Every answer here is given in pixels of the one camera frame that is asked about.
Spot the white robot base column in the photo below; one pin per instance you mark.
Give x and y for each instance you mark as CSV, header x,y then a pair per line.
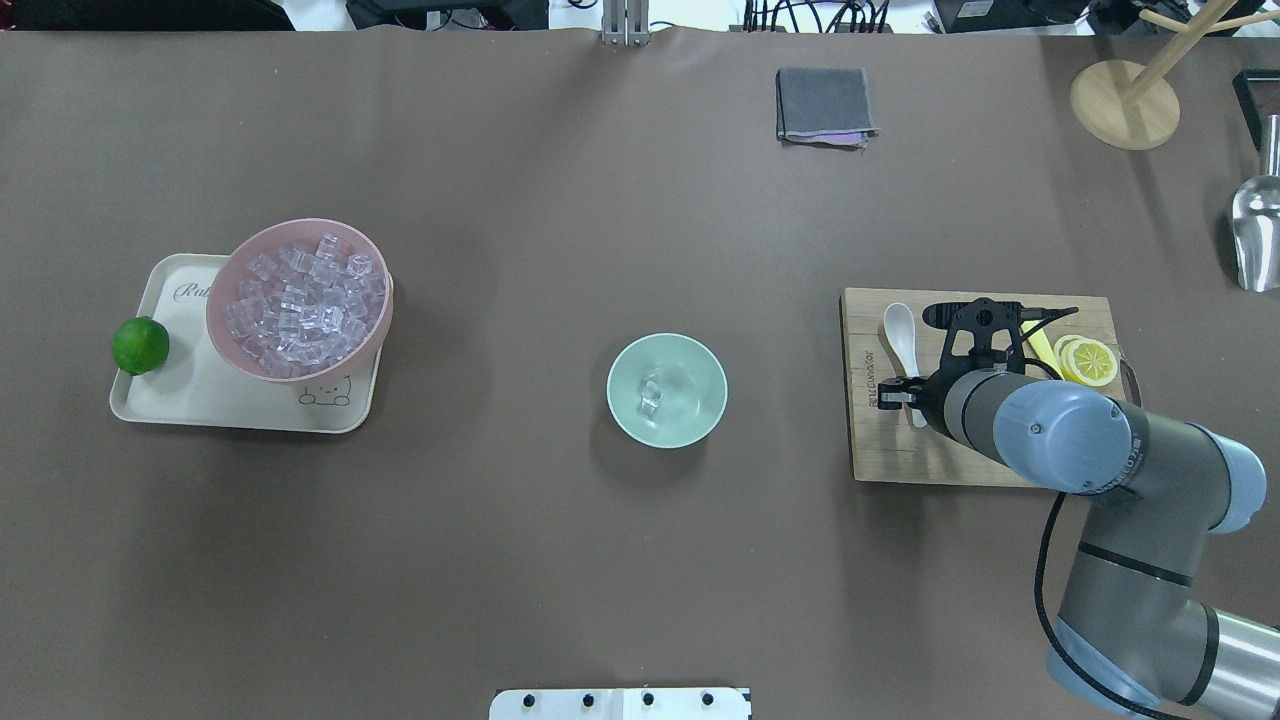
x,y
623,703

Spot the pink bowl with ice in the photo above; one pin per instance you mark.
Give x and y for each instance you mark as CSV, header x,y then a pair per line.
x,y
301,301

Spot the yellow plastic knife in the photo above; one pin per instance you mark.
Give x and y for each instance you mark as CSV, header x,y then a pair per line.
x,y
1041,346

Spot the cream serving tray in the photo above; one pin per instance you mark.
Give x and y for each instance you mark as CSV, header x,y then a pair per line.
x,y
196,387

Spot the grey folded cloth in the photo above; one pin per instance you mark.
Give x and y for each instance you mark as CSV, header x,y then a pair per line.
x,y
824,106

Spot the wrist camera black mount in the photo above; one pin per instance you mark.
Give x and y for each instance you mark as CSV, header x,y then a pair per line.
x,y
986,334

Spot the wooden mug tree stand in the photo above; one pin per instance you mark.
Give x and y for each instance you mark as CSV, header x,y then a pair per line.
x,y
1131,106

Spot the clear ice cube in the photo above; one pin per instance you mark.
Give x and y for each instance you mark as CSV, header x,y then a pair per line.
x,y
651,397

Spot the green lime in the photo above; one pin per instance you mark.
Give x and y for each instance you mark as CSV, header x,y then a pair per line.
x,y
140,345

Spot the aluminium frame post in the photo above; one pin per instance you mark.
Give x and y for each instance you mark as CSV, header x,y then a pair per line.
x,y
625,23

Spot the metal ice scoop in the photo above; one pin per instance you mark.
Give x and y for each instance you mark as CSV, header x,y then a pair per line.
x,y
1255,218

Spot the white ceramic spoon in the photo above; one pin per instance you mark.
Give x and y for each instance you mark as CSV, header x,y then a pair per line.
x,y
900,330

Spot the mint green bowl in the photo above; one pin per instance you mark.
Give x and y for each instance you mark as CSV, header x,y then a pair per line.
x,y
693,378

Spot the lemon slice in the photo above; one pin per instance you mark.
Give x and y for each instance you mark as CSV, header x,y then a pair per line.
x,y
1092,363
1061,353

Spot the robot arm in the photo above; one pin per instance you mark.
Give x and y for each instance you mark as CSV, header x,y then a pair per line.
x,y
1128,634

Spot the wooden cutting board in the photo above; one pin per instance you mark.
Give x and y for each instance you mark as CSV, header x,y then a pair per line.
x,y
885,445

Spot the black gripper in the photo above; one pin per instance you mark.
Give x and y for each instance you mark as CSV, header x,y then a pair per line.
x,y
929,393

